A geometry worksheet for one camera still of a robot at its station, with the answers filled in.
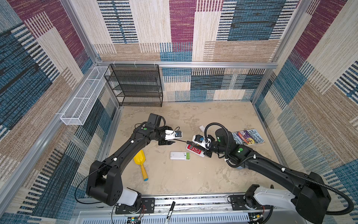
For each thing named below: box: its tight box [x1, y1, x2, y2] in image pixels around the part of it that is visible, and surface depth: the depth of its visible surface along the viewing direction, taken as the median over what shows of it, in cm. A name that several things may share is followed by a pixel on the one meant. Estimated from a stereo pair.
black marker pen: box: [164, 201, 176, 224], surface depth 72 cm
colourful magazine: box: [231, 128, 266, 145], surface depth 98 cm
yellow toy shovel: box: [133, 149, 149, 182], surface depth 91 cm
